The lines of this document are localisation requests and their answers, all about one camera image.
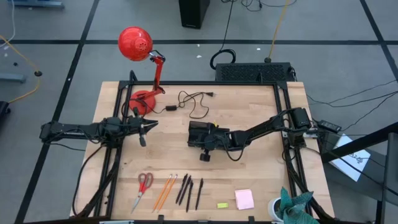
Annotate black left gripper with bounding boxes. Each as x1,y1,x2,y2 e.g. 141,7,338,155
126,114,159,138

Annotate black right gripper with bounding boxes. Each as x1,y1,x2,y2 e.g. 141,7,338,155
190,126,233,153

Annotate red-handled scissors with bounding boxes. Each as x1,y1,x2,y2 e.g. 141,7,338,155
130,172,154,215

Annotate pink sticky note pad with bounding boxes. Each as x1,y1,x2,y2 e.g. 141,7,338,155
234,188,256,211

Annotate black mesh desk organizer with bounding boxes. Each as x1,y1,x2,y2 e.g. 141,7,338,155
187,119,220,147

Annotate red desk lamp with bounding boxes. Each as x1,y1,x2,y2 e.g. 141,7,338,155
117,26,167,116

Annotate black vented computer case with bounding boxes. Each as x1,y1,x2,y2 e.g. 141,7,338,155
214,62,295,83

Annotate green plant in white pot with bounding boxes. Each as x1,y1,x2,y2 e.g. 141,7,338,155
267,186,322,224

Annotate black tower case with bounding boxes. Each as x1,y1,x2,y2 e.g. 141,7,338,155
177,0,211,30

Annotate black power brick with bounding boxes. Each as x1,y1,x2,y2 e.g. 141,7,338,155
317,119,343,134

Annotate white printed sheet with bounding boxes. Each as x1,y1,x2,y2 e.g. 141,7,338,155
328,133,372,182

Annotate black beam rig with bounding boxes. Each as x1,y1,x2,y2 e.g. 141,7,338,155
321,120,398,224

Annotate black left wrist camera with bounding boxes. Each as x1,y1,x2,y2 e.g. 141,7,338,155
138,123,147,148

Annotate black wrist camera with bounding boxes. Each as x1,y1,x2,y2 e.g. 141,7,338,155
138,123,147,148
199,149,212,163

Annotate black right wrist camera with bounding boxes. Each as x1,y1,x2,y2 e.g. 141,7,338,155
199,149,212,163

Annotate black lamp power cable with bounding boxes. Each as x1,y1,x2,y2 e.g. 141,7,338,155
148,90,215,120

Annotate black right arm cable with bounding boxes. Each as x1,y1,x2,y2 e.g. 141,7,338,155
217,136,247,162

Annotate black metal table frame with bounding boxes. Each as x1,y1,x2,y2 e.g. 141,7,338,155
72,70,336,224

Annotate black coiled floor cable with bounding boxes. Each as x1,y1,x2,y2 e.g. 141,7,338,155
209,0,237,71

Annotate yellow hanging cable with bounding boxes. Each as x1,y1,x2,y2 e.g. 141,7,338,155
263,0,290,63

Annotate yellow floor cable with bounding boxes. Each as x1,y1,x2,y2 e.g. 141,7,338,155
0,34,44,104

